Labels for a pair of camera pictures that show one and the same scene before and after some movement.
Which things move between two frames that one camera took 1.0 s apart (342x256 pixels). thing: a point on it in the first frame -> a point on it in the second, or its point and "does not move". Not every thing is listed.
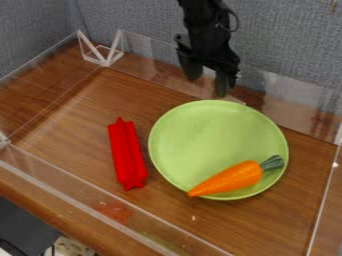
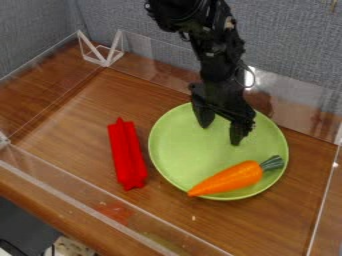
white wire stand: (91, 52) does not move
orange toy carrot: (236, 176) does not move
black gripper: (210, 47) -> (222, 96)
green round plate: (210, 134) does not move
